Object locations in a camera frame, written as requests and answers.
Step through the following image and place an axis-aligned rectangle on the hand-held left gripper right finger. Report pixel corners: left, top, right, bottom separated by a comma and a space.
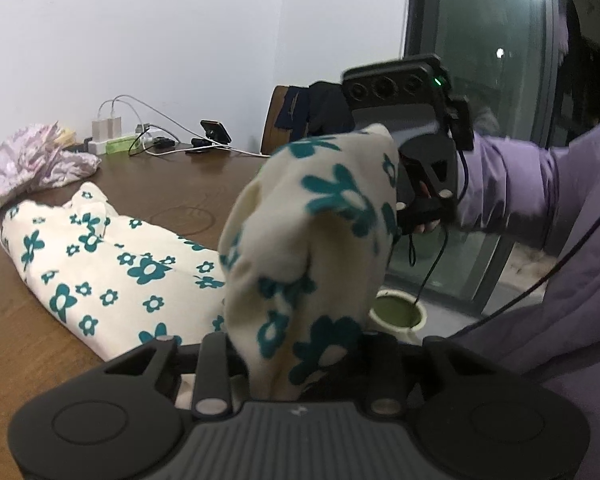
362, 331, 487, 417

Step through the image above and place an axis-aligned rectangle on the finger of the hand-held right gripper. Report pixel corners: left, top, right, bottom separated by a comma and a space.
396, 157, 460, 236

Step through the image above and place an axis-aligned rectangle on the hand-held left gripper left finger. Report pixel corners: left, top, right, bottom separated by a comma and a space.
100, 332, 247, 420

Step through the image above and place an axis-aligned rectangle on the cream teal-flowered garment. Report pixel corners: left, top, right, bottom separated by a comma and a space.
0, 122, 406, 402

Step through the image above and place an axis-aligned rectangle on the person's right forearm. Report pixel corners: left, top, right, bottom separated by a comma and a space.
452, 110, 600, 248

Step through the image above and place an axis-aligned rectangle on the white pot green inside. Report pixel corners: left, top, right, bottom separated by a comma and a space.
368, 290, 428, 346

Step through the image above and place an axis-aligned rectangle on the dark clothing on chair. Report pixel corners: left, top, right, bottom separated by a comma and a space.
275, 81, 357, 144

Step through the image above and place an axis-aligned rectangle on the glass sliding door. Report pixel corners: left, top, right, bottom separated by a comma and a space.
402, 0, 600, 317

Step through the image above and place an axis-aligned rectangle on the wooden chair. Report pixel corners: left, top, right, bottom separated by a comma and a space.
259, 85, 293, 157

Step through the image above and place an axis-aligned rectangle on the person's purple jacket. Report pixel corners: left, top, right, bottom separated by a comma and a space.
452, 200, 600, 480

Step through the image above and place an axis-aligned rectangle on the black smartphone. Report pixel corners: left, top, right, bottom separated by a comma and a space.
199, 119, 233, 144

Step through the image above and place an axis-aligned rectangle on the black phone holder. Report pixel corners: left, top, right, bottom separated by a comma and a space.
187, 137, 222, 154

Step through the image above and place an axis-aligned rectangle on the green translucent box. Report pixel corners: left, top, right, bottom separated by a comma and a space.
105, 134, 144, 155

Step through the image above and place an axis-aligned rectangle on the white power strip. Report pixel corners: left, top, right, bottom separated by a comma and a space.
86, 129, 179, 156

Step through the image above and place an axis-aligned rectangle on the pink patterned garment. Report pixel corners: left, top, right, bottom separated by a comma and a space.
0, 121, 103, 224

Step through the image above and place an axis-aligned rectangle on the black cable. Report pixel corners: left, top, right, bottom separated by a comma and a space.
407, 147, 600, 336

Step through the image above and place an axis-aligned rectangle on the thick white cable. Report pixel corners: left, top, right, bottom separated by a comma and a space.
141, 141, 272, 158

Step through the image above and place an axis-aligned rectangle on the thin white cable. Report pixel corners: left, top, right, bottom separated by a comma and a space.
98, 93, 184, 144

